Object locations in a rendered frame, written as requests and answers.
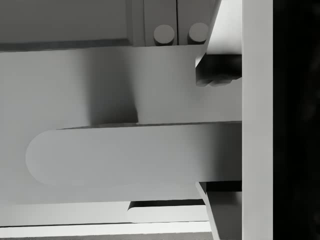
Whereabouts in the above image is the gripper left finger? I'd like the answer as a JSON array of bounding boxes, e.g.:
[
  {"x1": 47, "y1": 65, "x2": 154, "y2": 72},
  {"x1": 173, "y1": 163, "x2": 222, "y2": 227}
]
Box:
[{"x1": 194, "y1": 0, "x2": 243, "y2": 88}]

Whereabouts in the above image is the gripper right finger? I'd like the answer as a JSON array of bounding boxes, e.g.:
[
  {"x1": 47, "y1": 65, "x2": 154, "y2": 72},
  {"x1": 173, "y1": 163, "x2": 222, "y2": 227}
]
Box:
[{"x1": 194, "y1": 180, "x2": 243, "y2": 240}]

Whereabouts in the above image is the white cabinet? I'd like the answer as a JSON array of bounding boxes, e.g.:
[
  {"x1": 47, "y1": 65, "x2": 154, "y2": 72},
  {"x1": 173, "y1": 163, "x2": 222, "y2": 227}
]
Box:
[{"x1": 0, "y1": 0, "x2": 243, "y2": 235}]

